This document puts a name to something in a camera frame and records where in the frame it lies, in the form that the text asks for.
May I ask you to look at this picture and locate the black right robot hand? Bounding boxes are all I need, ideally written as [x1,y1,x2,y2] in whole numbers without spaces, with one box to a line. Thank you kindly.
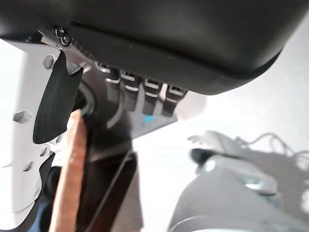
[0,0,309,145]

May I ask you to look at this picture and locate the dark grey washing machine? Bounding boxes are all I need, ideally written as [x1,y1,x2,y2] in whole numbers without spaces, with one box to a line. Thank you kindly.
[71,61,180,155]

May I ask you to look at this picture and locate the white robot body shell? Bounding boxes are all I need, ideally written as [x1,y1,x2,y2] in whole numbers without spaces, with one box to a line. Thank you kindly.
[0,38,64,231]

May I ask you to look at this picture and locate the dark brown panel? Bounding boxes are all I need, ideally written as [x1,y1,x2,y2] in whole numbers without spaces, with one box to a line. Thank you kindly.
[76,145,145,232]

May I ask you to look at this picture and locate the brown wooden board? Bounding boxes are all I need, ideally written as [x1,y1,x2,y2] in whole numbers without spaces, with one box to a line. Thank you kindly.
[49,110,88,232]

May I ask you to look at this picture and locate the white cable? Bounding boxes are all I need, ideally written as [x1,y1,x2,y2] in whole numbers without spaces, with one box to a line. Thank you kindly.
[238,133,309,171]

